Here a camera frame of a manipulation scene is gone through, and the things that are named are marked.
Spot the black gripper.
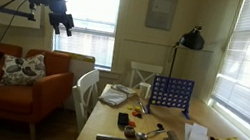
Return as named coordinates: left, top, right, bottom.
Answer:
left=44, top=0, right=79, bottom=38

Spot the white wooden cross-back chair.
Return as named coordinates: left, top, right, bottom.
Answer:
left=65, top=65, right=103, bottom=136

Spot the white chair with straight backrest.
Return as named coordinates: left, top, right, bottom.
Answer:
left=126, top=60, right=164, bottom=94

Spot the leaf patterned pillow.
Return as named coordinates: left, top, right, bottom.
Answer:
left=0, top=48, right=49, bottom=93

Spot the grey folded towel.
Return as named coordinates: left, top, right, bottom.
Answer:
left=96, top=85, right=130, bottom=109

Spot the patterned folded cloth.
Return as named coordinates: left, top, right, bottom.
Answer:
left=109, top=82, right=138, bottom=99

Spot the orange armchair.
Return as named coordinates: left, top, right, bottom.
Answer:
left=0, top=42, right=79, bottom=140

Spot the clear plastic cup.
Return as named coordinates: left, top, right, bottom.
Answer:
left=137, top=82, right=153, bottom=101

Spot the black smartphone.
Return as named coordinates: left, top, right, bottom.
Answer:
left=116, top=112, right=131, bottom=127

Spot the silver metal utensil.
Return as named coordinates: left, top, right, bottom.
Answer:
left=136, top=100, right=150, bottom=114

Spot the light wooden table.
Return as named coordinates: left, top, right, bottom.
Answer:
left=71, top=78, right=250, bottom=140

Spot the red game token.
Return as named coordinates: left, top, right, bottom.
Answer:
left=131, top=111, right=143, bottom=119
left=128, top=120, right=137, bottom=128

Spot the small brown glass jar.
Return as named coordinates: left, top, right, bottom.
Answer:
left=122, top=124, right=137, bottom=140

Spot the blue connect four grid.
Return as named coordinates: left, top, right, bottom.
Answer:
left=145, top=73, right=197, bottom=121

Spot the black lamp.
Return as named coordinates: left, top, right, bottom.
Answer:
left=164, top=20, right=208, bottom=83

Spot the metal spoon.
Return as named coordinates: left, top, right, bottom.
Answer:
left=134, top=124, right=166, bottom=140

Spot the small black scoop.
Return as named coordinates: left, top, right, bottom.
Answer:
left=155, top=123, right=165, bottom=131

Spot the bright window with frame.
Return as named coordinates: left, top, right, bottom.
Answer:
left=41, top=0, right=123, bottom=71

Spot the grey wall panel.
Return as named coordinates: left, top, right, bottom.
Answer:
left=144, top=0, right=179, bottom=32

